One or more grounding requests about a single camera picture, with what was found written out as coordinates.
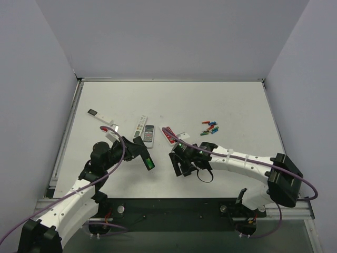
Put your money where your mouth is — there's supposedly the black battery cover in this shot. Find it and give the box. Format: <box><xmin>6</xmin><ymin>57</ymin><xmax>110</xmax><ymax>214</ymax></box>
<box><xmin>180</xmin><ymin>160</ymin><xmax>195</xmax><ymax>177</ymax></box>

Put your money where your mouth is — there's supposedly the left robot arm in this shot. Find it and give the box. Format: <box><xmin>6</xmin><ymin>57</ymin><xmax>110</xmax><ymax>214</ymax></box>
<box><xmin>17</xmin><ymin>137</ymin><xmax>150</xmax><ymax>252</ymax></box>

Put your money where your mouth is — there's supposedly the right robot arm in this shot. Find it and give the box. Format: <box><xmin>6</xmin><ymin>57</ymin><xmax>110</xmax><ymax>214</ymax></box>
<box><xmin>169</xmin><ymin>142</ymin><xmax>303</xmax><ymax>210</ymax></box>

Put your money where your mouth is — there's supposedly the slim white remote control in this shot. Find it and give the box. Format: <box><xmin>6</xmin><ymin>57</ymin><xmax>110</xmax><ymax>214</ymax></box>
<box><xmin>133</xmin><ymin>115</ymin><xmax>148</xmax><ymax>138</ymax></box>

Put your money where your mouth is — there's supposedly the grey white remote control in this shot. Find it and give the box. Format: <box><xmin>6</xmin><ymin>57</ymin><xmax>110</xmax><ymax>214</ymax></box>
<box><xmin>143</xmin><ymin>125</ymin><xmax>155</xmax><ymax>149</ymax></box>

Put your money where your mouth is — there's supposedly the red white remote control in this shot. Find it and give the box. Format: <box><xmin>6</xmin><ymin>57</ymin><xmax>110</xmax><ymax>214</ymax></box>
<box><xmin>159</xmin><ymin>125</ymin><xmax>176</xmax><ymax>146</ymax></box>

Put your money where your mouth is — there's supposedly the white remote black tip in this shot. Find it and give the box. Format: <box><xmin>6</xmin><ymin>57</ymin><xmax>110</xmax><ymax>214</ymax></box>
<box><xmin>87</xmin><ymin>109</ymin><xmax>113</xmax><ymax>125</ymax></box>

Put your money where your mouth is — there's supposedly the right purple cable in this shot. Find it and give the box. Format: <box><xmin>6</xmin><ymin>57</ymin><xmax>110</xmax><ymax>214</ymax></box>
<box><xmin>162</xmin><ymin>126</ymin><xmax>319</xmax><ymax>202</ymax></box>

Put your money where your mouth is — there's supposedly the purple cable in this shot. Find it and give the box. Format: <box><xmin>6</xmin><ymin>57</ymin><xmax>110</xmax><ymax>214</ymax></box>
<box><xmin>0</xmin><ymin>125</ymin><xmax>126</xmax><ymax>247</ymax></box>
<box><xmin>162</xmin><ymin>126</ymin><xmax>319</xmax><ymax>202</ymax></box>

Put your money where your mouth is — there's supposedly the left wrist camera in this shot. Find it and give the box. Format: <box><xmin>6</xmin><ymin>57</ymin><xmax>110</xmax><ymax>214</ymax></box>
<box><xmin>102</xmin><ymin>124</ymin><xmax>119</xmax><ymax>143</ymax></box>

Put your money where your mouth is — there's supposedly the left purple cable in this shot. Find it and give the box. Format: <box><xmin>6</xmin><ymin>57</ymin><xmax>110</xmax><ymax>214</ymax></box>
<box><xmin>0</xmin><ymin>125</ymin><xmax>126</xmax><ymax>247</ymax></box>

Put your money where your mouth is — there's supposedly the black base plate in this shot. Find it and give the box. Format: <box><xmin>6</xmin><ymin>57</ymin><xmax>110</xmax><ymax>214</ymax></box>
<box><xmin>92</xmin><ymin>198</ymin><xmax>266</xmax><ymax>232</ymax></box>

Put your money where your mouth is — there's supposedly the aluminium frame rail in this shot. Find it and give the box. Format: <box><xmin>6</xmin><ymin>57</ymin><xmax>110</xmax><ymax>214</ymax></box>
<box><xmin>34</xmin><ymin>199</ymin><xmax>315</xmax><ymax>220</ymax></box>

